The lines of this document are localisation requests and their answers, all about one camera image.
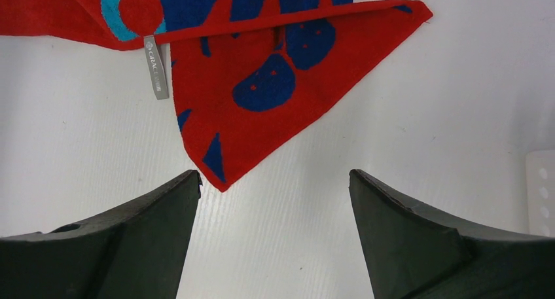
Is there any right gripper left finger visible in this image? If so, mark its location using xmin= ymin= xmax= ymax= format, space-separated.
xmin=1 ymin=170 xmax=202 ymax=298

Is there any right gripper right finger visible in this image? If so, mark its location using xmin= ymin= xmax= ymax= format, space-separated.
xmin=349 ymin=169 xmax=554 ymax=298

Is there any red and blue towel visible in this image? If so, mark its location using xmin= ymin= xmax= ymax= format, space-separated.
xmin=1 ymin=0 xmax=433 ymax=191

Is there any white plastic basket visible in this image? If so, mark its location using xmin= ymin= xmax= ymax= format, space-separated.
xmin=525 ymin=150 xmax=554 ymax=237

